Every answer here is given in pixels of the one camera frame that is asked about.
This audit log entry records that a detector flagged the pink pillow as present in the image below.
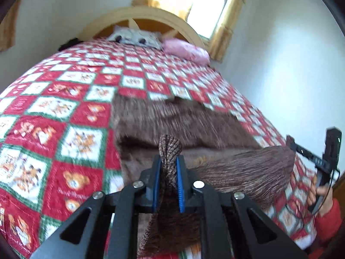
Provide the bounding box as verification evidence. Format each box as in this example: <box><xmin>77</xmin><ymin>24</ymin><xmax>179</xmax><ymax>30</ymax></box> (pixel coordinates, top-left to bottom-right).
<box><xmin>163</xmin><ymin>38</ymin><xmax>211</xmax><ymax>65</ymax></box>

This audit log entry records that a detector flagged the window behind headboard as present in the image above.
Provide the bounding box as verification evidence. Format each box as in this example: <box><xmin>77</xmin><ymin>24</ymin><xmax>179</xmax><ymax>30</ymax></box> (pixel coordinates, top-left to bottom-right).
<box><xmin>186</xmin><ymin>0</ymin><xmax>230</xmax><ymax>41</ymax></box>

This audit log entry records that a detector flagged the black cloth beside bed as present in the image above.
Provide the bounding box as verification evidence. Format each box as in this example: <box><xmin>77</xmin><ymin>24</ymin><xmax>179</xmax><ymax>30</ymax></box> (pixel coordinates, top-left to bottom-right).
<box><xmin>58</xmin><ymin>37</ymin><xmax>81</xmax><ymax>52</ymax></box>

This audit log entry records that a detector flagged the brown knitted sun-pattern sweater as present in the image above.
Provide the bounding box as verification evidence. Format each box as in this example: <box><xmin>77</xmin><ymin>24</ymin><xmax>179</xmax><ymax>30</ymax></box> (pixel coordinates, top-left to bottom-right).
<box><xmin>110</xmin><ymin>96</ymin><xmax>297</xmax><ymax>258</ymax></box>

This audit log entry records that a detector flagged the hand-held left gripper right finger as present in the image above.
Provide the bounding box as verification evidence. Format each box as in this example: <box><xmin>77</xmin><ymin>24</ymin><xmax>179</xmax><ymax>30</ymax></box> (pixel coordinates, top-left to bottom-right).
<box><xmin>175</xmin><ymin>156</ymin><xmax>308</xmax><ymax>259</ymax></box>

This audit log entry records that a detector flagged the narrow yellow window curtain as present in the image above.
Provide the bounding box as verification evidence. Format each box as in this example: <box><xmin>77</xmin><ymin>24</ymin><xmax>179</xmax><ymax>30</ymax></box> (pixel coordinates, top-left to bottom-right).
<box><xmin>209</xmin><ymin>0</ymin><xmax>251</xmax><ymax>63</ymax></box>

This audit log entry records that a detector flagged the person's right hand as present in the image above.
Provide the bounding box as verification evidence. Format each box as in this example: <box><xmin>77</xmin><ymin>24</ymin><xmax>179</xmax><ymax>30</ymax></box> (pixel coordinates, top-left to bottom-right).
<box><xmin>309</xmin><ymin>176</ymin><xmax>334</xmax><ymax>211</ymax></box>

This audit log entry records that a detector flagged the white black patterned pillow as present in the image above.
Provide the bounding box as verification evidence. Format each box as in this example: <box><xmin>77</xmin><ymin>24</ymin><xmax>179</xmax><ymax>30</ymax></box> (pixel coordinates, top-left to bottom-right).
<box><xmin>108</xmin><ymin>25</ymin><xmax>164</xmax><ymax>51</ymax></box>

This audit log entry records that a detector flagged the red checkered printed bedspread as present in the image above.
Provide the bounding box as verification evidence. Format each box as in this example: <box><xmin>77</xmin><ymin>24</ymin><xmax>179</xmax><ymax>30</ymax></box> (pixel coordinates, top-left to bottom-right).
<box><xmin>0</xmin><ymin>38</ymin><xmax>318</xmax><ymax>259</ymax></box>

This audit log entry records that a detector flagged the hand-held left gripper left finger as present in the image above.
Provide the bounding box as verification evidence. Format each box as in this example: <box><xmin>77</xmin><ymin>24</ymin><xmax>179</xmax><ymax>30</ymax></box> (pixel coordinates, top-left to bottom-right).
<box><xmin>30</xmin><ymin>155</ymin><xmax>163</xmax><ymax>259</ymax></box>

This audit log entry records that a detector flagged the person's red-sleeved right forearm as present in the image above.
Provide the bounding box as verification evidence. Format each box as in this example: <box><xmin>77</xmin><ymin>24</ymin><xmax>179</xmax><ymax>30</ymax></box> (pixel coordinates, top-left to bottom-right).
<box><xmin>313</xmin><ymin>198</ymin><xmax>345</xmax><ymax>250</ymax></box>

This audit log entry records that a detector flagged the yellow patterned side curtain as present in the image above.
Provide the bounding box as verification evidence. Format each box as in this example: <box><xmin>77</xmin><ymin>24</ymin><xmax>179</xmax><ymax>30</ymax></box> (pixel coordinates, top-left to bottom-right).
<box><xmin>0</xmin><ymin>0</ymin><xmax>24</xmax><ymax>52</ymax></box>

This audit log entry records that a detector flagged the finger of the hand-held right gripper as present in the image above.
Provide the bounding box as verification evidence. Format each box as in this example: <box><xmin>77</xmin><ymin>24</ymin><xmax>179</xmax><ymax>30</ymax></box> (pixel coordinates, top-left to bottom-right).
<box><xmin>286</xmin><ymin>135</ymin><xmax>324</xmax><ymax>168</ymax></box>

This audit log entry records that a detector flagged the cream wooden bed headboard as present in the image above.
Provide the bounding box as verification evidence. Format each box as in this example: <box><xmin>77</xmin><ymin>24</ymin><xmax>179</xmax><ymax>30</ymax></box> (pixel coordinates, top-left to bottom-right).
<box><xmin>78</xmin><ymin>7</ymin><xmax>206</xmax><ymax>49</ymax></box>

